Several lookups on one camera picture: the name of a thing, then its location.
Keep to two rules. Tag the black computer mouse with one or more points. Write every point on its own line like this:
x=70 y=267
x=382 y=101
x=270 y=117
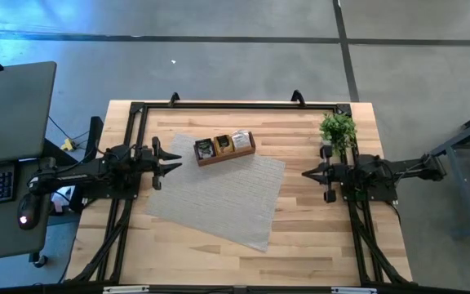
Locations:
x=29 y=214

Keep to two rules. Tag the black upright post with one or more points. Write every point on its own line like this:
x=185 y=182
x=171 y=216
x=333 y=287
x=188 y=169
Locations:
x=95 y=128

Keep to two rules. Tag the green potted plant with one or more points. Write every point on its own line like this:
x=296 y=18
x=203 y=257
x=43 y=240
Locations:
x=338 y=128

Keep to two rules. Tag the black desk base leg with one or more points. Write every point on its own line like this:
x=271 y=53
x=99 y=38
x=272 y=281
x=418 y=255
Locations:
x=55 y=149

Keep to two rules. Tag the white metal bracket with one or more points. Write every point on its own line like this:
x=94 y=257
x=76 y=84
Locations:
x=353 y=290
x=125 y=289

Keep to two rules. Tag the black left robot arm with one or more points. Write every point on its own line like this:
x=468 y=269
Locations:
x=76 y=175

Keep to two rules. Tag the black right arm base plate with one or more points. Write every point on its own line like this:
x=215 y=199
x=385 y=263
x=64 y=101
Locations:
x=382 y=194

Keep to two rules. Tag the yellow orange tea packet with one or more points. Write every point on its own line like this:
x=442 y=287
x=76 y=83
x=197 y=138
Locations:
x=223 y=144

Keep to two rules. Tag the wooden three-compartment box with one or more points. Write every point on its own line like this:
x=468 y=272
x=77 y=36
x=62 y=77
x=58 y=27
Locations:
x=227 y=157

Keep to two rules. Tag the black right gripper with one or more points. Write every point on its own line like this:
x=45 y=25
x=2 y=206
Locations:
x=341 y=173

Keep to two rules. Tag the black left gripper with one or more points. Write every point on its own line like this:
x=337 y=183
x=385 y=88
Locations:
x=149 y=161

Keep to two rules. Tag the large dark grey desk panel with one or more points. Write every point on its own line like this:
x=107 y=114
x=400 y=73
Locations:
x=10 y=110

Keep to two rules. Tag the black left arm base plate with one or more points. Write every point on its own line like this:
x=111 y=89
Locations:
x=108 y=194

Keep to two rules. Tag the black desk caster wheel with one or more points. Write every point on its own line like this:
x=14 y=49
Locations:
x=40 y=260

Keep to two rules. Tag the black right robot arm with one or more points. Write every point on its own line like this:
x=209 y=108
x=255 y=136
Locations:
x=402 y=167

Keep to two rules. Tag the yellow plug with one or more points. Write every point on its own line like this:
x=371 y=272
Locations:
x=68 y=143

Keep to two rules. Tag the white orange tea packet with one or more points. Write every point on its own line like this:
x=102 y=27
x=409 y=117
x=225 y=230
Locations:
x=241 y=140

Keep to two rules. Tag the blue-grey metal table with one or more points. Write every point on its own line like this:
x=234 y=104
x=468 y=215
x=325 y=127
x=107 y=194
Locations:
x=457 y=183

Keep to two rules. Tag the grey woven placemat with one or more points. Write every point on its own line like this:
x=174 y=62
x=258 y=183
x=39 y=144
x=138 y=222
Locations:
x=218 y=200

